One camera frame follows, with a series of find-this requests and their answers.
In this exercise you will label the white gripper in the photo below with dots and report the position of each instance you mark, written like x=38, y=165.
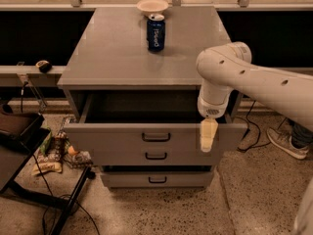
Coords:
x=211, y=110

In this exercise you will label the grey top drawer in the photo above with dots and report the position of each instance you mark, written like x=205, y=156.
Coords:
x=138, y=120

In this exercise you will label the grey drawer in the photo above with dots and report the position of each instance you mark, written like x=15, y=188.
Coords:
x=138, y=120
x=156, y=180
x=156, y=157

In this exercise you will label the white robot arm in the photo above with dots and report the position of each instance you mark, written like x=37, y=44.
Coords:
x=279, y=203

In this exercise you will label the grey drawer cabinet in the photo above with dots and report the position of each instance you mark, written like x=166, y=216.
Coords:
x=113, y=55

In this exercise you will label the grey middle drawer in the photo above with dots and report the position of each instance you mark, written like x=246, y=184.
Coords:
x=156, y=157

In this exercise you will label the grey bottom drawer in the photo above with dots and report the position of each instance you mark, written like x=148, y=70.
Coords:
x=156, y=180

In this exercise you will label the grey sneaker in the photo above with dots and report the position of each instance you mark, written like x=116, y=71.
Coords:
x=282, y=140

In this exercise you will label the person leg dark trousers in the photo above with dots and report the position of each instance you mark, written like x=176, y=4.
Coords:
x=300, y=136

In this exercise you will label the blue soda can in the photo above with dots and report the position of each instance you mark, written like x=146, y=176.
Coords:
x=156, y=32

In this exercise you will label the white ceramic bowl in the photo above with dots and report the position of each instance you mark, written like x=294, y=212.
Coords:
x=148, y=7

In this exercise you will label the orange fruit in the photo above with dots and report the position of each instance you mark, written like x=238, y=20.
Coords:
x=71, y=151

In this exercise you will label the snack bag on floor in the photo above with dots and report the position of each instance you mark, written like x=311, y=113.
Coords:
x=50, y=163

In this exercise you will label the black tape measure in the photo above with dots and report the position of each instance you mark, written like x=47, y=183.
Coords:
x=43, y=66

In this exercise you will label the black bin on table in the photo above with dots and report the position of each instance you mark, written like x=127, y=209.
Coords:
x=17, y=129

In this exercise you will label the black side table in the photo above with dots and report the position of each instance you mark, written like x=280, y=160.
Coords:
x=12, y=163

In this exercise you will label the wire basket with snacks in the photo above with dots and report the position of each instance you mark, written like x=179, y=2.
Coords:
x=82, y=159

